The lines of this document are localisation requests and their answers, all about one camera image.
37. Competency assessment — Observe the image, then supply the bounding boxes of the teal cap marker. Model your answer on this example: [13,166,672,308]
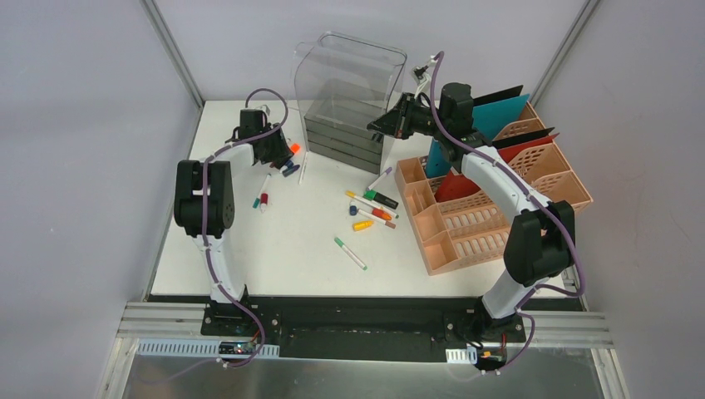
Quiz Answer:
[253,174,272,209]

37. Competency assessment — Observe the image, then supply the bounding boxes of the red cap marker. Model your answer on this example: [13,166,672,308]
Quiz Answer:
[259,192,269,213]

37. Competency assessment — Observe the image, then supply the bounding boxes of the peach plastic desk organizer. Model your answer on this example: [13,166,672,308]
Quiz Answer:
[394,101,594,277]

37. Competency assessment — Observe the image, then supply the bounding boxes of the teal notebook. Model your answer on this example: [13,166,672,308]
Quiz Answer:
[425,94,530,179]

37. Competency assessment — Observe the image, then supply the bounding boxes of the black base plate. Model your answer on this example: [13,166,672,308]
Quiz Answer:
[200,296,526,362]

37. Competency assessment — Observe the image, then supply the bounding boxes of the aluminium frame rail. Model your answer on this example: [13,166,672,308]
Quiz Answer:
[116,303,614,349]

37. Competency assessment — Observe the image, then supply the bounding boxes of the blue cap small bottle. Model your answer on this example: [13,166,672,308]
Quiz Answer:
[279,160,294,173]

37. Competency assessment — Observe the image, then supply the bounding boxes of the purple cap marker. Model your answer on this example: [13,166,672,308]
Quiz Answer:
[366,167,392,190]

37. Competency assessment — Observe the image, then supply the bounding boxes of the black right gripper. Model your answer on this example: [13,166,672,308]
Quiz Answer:
[368,92,451,140]

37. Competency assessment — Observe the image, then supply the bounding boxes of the green tip black highlighter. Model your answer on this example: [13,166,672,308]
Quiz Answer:
[363,190,398,209]

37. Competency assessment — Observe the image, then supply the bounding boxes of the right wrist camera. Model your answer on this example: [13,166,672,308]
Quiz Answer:
[412,56,437,97]

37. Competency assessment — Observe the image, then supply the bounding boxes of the white acrylic marker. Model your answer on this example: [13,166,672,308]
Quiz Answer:
[298,152,308,185]

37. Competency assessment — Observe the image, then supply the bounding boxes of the left circuit board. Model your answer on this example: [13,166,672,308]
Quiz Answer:
[218,341,258,356]

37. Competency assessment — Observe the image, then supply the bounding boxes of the blue cap brown marker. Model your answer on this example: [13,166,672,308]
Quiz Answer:
[348,205,396,229]

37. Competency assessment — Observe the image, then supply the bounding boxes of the orange cap marker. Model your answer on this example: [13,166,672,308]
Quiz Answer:
[372,208,392,220]

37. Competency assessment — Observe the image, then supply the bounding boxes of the green cap marker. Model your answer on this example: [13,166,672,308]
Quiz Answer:
[334,237,367,270]

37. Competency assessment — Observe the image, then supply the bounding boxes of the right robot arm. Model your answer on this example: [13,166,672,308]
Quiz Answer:
[367,82,578,341]

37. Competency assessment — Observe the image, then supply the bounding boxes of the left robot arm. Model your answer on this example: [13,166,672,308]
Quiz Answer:
[173,106,293,303]

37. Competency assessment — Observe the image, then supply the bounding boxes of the red notebook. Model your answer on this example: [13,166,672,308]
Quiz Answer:
[435,131,559,203]

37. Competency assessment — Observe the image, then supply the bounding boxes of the clear drawer organizer box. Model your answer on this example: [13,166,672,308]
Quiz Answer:
[291,32,407,175]

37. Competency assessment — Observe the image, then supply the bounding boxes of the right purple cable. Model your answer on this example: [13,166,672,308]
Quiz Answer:
[429,51,587,377]

